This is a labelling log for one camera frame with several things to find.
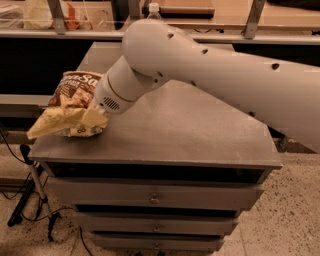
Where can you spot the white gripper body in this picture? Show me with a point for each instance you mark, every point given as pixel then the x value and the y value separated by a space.
pixel 107 97

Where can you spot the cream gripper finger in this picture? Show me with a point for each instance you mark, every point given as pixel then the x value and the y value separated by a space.
pixel 94 117

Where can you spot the brown chip bag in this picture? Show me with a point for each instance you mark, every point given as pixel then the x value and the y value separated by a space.
pixel 63 115

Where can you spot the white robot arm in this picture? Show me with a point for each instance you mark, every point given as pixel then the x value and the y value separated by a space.
pixel 283 95

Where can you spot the clear plastic water bottle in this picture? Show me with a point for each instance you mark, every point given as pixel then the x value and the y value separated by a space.
pixel 154 11

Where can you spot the dark tray on counter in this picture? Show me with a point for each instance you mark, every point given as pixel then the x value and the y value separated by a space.
pixel 197 9

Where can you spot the black tripod stand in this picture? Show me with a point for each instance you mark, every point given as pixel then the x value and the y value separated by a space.
pixel 33 184

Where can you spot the metal railing frame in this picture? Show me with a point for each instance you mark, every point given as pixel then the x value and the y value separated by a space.
pixel 234 21

